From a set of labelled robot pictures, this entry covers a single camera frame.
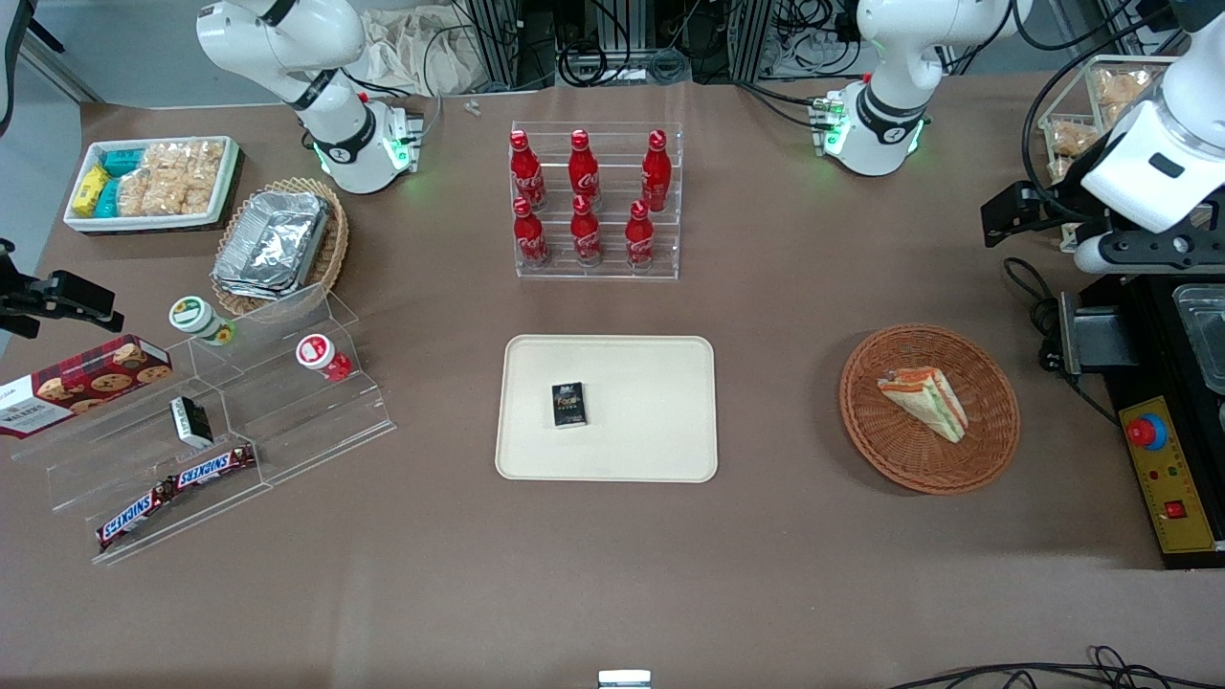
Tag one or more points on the clear acrylic stepped shelf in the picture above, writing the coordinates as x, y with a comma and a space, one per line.
287, 421

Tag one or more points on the small black card box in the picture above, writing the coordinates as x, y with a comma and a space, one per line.
568, 405

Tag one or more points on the clear plastic container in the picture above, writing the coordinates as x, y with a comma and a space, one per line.
1208, 321

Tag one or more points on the green lid yogurt cup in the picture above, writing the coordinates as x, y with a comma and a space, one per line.
196, 318

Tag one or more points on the white snack bin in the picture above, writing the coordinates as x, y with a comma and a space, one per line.
77, 222

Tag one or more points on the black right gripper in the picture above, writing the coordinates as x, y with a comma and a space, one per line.
29, 296

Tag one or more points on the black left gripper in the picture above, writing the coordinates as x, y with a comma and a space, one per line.
1056, 209

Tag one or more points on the oval wicker basket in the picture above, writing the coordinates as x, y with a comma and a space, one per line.
335, 244

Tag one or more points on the beige plastic tray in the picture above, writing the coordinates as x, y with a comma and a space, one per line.
641, 411

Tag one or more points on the yellow control panel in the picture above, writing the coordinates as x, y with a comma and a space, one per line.
1172, 478

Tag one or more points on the triangle sandwich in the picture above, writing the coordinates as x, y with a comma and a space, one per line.
926, 402

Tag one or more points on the red cola bottle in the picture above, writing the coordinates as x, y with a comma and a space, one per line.
526, 172
657, 172
529, 234
583, 170
639, 237
586, 234

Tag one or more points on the teal snack pack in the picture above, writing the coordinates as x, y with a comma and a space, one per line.
107, 198
122, 161

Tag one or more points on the stacked foil containers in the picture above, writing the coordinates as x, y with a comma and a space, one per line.
273, 241

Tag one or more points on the red cookie box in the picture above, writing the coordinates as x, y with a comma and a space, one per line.
81, 383

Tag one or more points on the clear rice cracker bag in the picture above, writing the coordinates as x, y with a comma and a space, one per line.
172, 177

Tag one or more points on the white cloth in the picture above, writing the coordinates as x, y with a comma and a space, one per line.
412, 53

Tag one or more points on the snickers bar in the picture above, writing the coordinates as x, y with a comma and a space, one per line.
134, 515
212, 467

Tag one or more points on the red emergency stop button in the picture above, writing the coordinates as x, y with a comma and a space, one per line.
1144, 433

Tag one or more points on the small white device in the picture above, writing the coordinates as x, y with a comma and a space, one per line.
624, 679

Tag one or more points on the small black white box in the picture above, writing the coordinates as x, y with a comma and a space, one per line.
191, 421

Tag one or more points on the aluminium frame post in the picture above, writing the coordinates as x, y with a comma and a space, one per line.
498, 38
751, 38

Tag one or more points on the round brown wicker basket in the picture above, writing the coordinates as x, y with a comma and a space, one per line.
919, 459

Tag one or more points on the yellow snack pack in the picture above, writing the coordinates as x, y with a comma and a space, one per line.
89, 189

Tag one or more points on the clear acrylic bottle rack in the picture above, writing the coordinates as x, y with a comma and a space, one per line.
612, 258

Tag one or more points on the black control box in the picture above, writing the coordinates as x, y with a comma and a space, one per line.
1139, 335

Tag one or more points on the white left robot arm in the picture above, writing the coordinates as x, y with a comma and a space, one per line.
900, 67

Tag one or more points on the wrapped bread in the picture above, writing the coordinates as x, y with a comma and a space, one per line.
1115, 88

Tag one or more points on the red lid yogurt cup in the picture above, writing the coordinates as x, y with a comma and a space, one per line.
318, 354

